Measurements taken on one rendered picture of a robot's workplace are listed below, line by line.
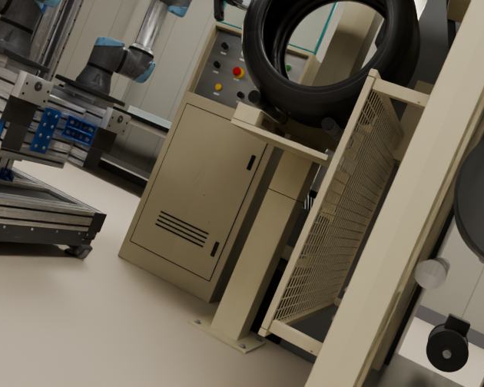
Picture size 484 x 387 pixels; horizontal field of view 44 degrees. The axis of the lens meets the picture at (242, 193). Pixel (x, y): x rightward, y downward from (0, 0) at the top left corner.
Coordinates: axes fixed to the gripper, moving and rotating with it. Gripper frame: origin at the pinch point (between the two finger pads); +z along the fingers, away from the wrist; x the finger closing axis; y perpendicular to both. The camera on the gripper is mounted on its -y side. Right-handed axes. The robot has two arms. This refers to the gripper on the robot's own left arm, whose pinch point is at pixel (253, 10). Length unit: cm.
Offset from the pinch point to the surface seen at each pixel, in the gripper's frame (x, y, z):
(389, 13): -13, 14, 50
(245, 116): -8.3, -35.8, 21.2
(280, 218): 29, -63, 39
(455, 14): 17, 32, 62
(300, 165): 29, -41, 36
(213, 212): 64, -80, 0
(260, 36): -13.0, -9.9, 13.8
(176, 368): -25, -116, 49
